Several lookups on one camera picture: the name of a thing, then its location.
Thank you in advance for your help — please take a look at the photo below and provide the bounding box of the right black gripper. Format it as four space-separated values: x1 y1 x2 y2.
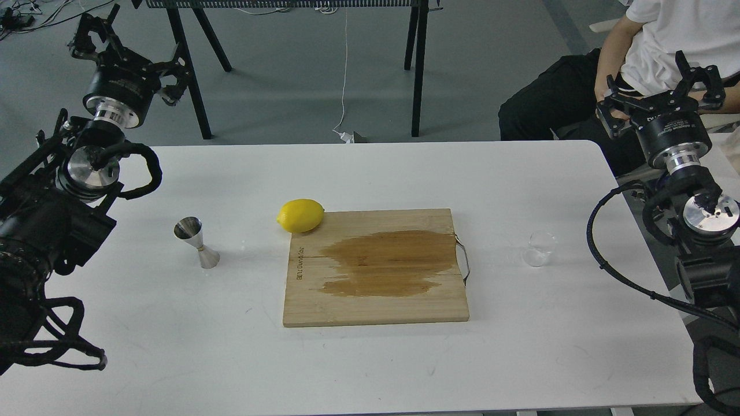
597 50 726 169

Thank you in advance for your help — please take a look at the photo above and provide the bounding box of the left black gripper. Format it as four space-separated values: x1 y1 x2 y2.
68 3 192 128

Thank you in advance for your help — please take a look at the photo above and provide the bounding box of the steel double jigger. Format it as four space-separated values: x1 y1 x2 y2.
173 216 220 269

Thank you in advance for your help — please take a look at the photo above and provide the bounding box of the clear glass cup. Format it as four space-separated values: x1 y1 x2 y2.
521 230 558 267

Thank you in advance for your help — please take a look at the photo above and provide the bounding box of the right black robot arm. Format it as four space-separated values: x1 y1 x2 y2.
585 51 739 332

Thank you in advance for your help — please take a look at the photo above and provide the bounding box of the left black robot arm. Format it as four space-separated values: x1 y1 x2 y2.
1 7 193 371

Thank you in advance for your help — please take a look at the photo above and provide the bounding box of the seated person white shirt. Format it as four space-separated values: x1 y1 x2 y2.
498 1 739 176

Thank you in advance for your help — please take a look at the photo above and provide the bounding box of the white side table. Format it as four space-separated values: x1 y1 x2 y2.
702 128 739 200

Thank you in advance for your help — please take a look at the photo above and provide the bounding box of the yellow lemon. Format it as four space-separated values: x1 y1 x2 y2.
276 199 325 233

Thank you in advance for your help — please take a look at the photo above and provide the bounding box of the wooden cutting board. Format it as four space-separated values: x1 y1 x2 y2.
282 208 469 328

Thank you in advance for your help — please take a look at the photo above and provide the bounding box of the white hanging cable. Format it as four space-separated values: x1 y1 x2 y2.
332 7 354 144

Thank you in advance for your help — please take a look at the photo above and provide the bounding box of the black metal table frame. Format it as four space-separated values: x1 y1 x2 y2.
131 0 445 140

